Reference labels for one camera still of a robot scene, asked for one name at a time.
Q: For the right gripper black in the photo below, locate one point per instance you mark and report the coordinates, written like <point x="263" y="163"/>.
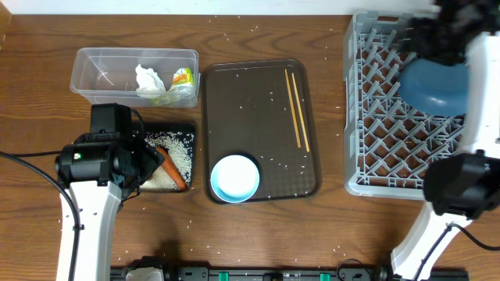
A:
<point x="411" y="33"/>

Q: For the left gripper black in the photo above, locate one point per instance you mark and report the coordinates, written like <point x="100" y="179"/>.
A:
<point x="152" y="159"/>

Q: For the orange carrot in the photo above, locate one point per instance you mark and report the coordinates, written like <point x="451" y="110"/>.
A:
<point x="171" y="170"/>

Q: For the pile of rice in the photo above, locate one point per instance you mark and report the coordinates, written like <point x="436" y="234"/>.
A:
<point x="179" y="150"/>

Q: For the dark blue plate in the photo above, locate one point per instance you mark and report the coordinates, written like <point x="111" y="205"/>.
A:
<point x="433" y="88"/>

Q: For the white tissue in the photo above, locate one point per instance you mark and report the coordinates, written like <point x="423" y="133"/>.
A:
<point x="149" y="83"/>

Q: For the green snack wrapper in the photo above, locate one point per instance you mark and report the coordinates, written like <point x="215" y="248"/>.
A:
<point x="181" y="92"/>

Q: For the light blue bowl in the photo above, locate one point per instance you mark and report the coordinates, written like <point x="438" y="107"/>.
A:
<point x="234" y="179"/>

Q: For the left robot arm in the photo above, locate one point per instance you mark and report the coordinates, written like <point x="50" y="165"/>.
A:
<point x="88" y="218"/>

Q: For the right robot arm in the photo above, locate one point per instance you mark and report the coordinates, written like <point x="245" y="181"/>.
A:
<point x="460" y="188"/>

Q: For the grey dishwasher rack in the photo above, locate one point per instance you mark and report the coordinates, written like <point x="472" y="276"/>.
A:
<point x="388" y="144"/>

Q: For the black tray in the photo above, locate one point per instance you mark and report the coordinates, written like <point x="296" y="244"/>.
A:
<point x="172" y="129"/>

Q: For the clear plastic bin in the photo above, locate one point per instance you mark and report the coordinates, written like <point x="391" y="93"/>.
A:
<point x="107" y="75"/>

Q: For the brown serving tray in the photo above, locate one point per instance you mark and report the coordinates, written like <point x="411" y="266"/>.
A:
<point x="246" y="111"/>

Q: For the wooden chopstick right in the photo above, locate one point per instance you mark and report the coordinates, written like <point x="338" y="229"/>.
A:
<point x="302" y="121"/>

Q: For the wooden chopstick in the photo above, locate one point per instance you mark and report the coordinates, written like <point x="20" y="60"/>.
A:
<point x="302" y="121"/>
<point x="292" y="105"/>

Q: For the wooden chopstick left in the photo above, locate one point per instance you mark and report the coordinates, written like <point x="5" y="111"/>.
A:
<point x="292" y="105"/>

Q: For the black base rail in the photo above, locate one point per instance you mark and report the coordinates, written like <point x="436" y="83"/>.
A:
<point x="205" y="274"/>

